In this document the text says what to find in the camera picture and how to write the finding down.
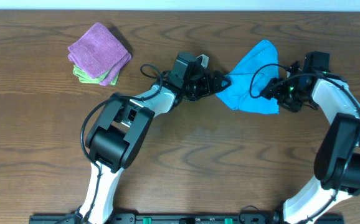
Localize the blue microfiber cloth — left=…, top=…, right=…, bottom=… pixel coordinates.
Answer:
left=216, top=40, right=279, bottom=114

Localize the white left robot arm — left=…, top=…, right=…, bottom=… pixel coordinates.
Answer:
left=73, top=52, right=231, bottom=223

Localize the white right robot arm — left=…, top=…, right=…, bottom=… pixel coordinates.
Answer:
left=258, top=51, right=360, bottom=223

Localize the purple folded cloth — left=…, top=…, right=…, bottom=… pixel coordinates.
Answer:
left=68, top=22, right=131, bottom=86

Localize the green folded cloth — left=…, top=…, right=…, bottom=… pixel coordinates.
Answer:
left=72, top=65, right=119, bottom=86

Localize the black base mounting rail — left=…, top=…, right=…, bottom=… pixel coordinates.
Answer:
left=29, top=205, right=344, bottom=224

